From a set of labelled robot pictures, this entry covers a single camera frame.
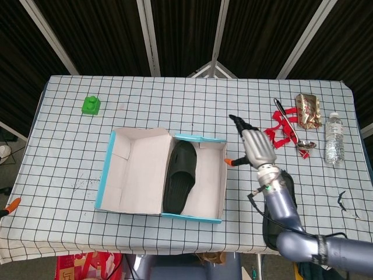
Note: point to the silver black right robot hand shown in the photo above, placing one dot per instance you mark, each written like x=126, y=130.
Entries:
x=258, y=148

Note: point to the orange-tipped left robot hand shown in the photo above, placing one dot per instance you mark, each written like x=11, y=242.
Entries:
x=14, y=204

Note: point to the black rubber slipper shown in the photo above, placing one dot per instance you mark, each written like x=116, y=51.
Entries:
x=177, y=198
x=268, y=233

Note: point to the light blue shoe box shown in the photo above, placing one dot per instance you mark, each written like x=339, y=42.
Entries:
x=140, y=181

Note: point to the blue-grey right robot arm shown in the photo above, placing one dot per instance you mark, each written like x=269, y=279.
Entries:
x=282, y=204

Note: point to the grid-patterned white tablecloth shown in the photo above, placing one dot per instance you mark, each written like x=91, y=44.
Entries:
x=175, y=111

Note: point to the red patterned bag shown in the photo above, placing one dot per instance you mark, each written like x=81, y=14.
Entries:
x=87, y=265

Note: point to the gold snack wrapper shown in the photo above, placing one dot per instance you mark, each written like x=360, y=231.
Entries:
x=307, y=111

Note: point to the clear plastic water bottle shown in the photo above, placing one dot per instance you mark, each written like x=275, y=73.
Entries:
x=334, y=140

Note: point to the white screen foot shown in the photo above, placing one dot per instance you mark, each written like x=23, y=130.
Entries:
x=204, y=71

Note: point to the small black curved scrap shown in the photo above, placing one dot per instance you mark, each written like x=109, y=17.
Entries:
x=340, y=201

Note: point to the green toy building block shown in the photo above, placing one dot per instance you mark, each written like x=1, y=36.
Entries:
x=91, y=106

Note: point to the blue-grey robot torso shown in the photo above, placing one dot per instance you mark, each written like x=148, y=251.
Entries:
x=175, y=271

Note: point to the dark folding screen white frames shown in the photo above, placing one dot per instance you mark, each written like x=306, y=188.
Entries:
x=102, y=35

